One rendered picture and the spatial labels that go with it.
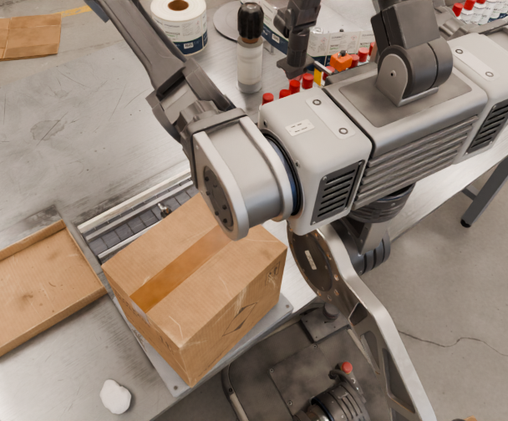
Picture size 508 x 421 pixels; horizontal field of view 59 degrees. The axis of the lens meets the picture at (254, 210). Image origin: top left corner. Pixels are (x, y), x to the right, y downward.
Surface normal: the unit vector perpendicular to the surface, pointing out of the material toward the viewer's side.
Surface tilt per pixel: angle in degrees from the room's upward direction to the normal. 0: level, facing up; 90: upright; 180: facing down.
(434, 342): 0
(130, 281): 0
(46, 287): 0
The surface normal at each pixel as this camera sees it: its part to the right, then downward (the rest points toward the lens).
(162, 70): -0.29, -0.14
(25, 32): 0.04, -0.59
